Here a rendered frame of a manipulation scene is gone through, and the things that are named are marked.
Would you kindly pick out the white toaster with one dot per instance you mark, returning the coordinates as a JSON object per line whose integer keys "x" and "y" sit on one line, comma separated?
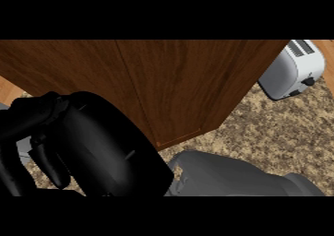
{"x": 293, "y": 70}

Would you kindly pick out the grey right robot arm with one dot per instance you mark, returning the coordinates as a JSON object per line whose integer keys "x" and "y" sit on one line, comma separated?
{"x": 237, "y": 178}

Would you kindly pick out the dark brown wooden cabinet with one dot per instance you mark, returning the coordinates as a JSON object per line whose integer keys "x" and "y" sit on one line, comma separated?
{"x": 73, "y": 67}

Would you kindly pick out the dark brown cabinet door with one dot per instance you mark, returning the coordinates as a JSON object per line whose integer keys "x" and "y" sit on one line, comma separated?
{"x": 173, "y": 89}

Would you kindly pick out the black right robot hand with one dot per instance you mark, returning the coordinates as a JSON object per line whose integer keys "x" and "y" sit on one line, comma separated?
{"x": 105, "y": 138}

